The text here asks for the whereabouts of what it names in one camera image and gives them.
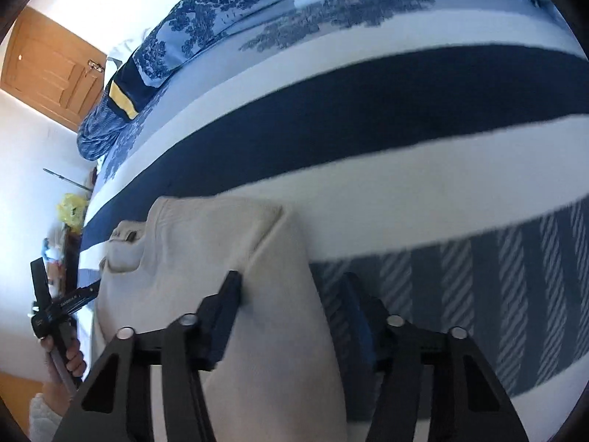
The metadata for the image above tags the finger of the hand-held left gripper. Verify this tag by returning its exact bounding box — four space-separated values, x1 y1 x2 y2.
29 259 51 314
48 280 101 321

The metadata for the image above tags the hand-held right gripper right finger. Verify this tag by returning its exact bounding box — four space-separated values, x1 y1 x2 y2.
339 273 530 442

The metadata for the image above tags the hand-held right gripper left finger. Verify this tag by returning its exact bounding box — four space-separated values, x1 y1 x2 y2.
52 270 243 442

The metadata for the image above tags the beige garment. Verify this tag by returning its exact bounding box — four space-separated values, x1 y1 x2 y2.
92 196 348 442

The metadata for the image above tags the person's left forearm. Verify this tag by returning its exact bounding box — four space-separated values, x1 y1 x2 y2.
28 380 77 441

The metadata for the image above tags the person's left hand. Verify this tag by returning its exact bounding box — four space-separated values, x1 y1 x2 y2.
39 336 88 397

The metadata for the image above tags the dark wooden side table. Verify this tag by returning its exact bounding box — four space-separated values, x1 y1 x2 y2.
62 225 84 296

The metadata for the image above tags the yellow plastic bag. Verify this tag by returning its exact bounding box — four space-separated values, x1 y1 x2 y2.
56 193 88 232

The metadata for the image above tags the thin metal rod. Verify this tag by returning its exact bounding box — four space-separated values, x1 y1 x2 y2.
43 168 93 192

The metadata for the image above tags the wooden door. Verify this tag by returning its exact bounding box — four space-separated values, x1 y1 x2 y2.
1 7 107 132

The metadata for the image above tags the blue striped bed sheet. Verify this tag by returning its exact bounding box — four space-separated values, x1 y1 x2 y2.
76 0 589 424

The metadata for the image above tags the white duvet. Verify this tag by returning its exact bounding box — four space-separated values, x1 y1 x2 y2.
107 32 154 68

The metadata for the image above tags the blue floral pillow yellow stripe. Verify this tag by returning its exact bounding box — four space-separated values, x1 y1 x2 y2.
76 0 300 161

